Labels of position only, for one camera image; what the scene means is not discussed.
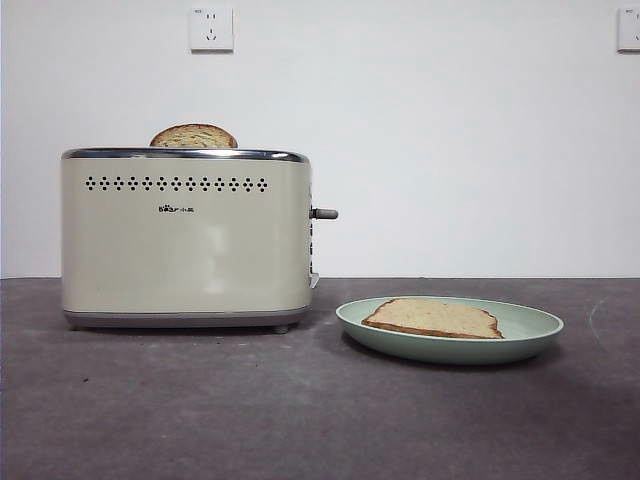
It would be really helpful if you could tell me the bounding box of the pale green round plate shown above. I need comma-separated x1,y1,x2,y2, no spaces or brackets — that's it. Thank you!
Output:
335,295,565,365

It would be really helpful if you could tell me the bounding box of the cream toaster with chrome top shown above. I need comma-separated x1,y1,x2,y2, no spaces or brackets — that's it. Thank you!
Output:
60,146,340,335

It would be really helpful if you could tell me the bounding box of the brown round-topped bread slice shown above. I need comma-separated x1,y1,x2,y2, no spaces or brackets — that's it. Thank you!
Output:
149,123,239,149

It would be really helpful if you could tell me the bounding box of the square toast slice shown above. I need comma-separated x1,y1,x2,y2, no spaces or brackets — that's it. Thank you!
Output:
360,297,504,341

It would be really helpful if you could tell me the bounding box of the white wall socket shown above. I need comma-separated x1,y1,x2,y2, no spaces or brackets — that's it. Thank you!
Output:
616,7,640,54
189,5,235,55

